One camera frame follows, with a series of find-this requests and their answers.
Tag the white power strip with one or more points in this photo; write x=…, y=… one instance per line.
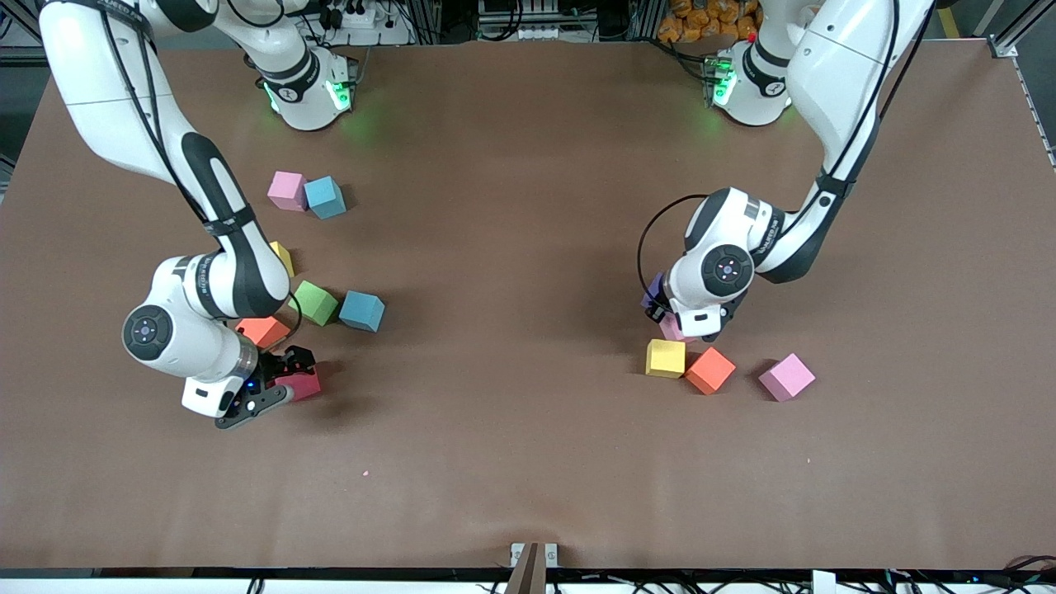
x=363, y=18

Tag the teal foam block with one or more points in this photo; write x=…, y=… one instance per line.
x=361, y=309
x=323, y=195

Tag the pink foam block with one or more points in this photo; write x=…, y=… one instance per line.
x=786, y=376
x=286, y=188
x=670, y=330

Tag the grey control box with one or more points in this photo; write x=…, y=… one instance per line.
x=536, y=33

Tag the purple foam block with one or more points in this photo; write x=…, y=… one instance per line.
x=653, y=289

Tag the metal mounting bracket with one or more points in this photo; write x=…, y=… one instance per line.
x=518, y=551

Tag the yellow foam block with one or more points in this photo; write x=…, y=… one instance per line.
x=283, y=257
x=665, y=357

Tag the orange foam block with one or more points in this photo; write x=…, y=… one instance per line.
x=709, y=370
x=266, y=332

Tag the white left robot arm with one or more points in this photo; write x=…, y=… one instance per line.
x=817, y=74

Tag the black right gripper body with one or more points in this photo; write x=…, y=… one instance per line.
x=275, y=368

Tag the pile of orange fruits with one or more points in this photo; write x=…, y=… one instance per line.
x=701, y=21

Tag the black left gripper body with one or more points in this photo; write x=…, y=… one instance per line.
x=657, y=312

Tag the green foam block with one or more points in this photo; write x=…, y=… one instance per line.
x=315, y=301

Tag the perforated aluminium side rail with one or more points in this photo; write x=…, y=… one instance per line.
x=1039, y=115

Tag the red foam block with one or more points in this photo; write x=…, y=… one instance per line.
x=307, y=386

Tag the aluminium frame profile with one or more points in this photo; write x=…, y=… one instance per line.
x=1023, y=25

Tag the brown camera pole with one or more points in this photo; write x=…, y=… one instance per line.
x=528, y=577

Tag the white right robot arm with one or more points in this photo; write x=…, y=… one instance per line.
x=82, y=99

